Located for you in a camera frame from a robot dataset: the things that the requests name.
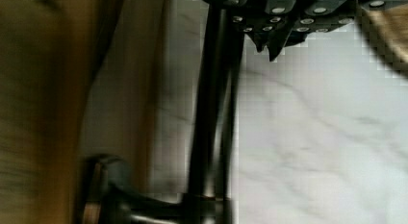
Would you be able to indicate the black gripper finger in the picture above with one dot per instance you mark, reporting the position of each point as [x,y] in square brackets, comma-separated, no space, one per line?
[268,23]
[323,16]

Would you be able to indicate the wooden serving tray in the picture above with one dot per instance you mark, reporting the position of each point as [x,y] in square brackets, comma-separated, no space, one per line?
[387,35]

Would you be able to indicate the black drawer handle bar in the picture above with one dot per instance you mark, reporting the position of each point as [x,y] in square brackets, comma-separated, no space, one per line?
[109,198]

